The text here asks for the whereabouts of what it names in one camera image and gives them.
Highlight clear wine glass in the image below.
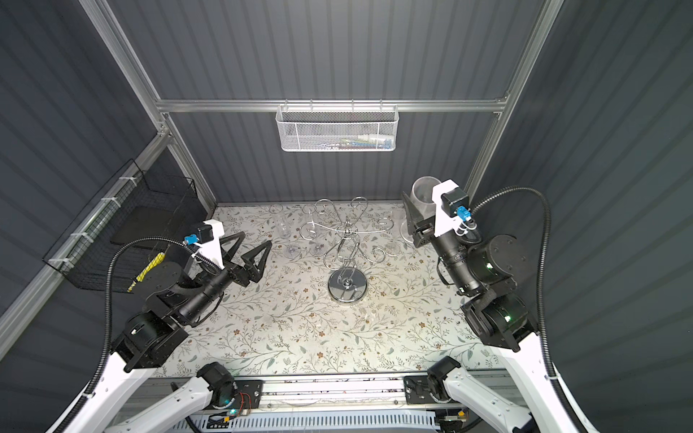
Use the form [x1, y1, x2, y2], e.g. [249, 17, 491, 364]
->
[401, 176, 440, 248]
[269, 203, 301, 260]
[380, 216, 402, 258]
[301, 204, 326, 257]

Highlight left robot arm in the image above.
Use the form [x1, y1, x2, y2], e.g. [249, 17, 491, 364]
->
[49, 220, 273, 432]

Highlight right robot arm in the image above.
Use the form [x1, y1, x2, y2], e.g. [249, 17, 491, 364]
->
[402, 180, 596, 432]

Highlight chrome wine glass rack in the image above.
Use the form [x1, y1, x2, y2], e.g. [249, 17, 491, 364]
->
[309, 196, 387, 305]

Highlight yellow black striped object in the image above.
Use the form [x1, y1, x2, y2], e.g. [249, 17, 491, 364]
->
[127, 253, 166, 293]

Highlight items in white basket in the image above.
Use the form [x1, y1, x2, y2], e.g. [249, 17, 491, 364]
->
[316, 135, 396, 151]

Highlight black pad in basket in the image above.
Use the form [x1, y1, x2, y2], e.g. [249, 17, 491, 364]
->
[110, 207, 182, 245]

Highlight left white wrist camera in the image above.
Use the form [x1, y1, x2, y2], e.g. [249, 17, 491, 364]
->
[184, 219, 225, 268]

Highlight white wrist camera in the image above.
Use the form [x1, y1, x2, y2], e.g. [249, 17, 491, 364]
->
[184, 219, 225, 268]
[432, 180, 472, 237]

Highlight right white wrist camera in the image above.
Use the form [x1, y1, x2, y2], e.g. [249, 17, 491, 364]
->
[432, 180, 472, 237]

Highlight black wire wall basket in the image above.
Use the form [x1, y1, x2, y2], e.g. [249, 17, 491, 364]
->
[43, 160, 207, 292]

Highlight white mesh wall basket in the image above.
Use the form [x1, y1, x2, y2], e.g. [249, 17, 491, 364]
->
[275, 106, 400, 153]

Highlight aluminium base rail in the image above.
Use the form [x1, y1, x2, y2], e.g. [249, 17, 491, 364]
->
[161, 372, 488, 418]

